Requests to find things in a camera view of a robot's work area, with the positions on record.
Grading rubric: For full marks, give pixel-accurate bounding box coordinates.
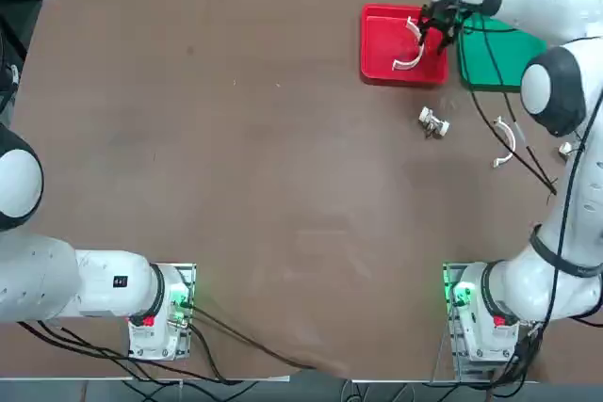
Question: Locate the large white pipe clamp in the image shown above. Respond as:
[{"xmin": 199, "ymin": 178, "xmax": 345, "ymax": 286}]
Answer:
[{"xmin": 391, "ymin": 16, "xmax": 427, "ymax": 72}]

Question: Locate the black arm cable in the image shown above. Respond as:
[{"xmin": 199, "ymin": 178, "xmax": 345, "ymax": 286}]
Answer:
[
  {"xmin": 188, "ymin": 303, "xmax": 322, "ymax": 371},
  {"xmin": 452, "ymin": 8, "xmax": 560, "ymax": 197}
]

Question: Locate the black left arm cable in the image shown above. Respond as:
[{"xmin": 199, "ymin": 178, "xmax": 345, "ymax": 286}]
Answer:
[{"xmin": 188, "ymin": 303, "xmax": 322, "ymax": 371}]

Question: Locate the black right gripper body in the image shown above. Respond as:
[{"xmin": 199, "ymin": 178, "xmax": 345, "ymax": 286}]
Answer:
[{"xmin": 421, "ymin": 0, "xmax": 468, "ymax": 30}]

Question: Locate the red plastic tray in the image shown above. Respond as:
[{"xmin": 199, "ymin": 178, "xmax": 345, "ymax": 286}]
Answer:
[{"xmin": 360, "ymin": 3, "xmax": 450, "ymax": 88}]

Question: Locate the small white pipe clamp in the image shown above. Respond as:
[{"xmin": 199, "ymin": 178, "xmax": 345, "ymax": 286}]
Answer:
[{"xmin": 492, "ymin": 115, "xmax": 518, "ymax": 169}]

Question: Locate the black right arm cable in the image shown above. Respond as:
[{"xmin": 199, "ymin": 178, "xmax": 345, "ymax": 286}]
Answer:
[{"xmin": 452, "ymin": 8, "xmax": 560, "ymax": 197}]

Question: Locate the green plastic tray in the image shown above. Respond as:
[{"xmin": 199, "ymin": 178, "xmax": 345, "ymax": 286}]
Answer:
[{"xmin": 455, "ymin": 13, "xmax": 550, "ymax": 92}]

